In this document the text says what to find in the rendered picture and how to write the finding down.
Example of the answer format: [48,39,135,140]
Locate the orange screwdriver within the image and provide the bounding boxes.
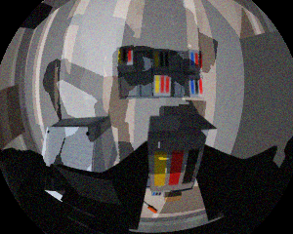
[144,203,157,214]

